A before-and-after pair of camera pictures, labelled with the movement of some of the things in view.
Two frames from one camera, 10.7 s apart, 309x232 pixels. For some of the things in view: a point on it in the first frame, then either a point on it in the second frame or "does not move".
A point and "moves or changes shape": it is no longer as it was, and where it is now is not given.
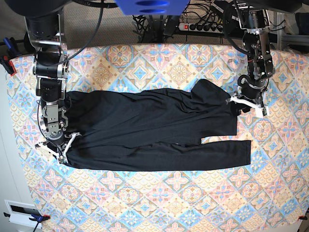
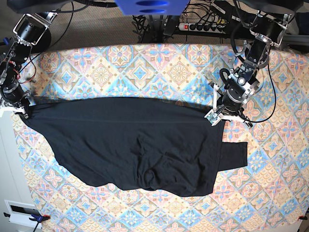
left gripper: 60,151 → 14,97
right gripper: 261,110 → 229,105
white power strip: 217,29 does not move
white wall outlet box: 21,212 does not move
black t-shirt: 132,130 moves or changes shape
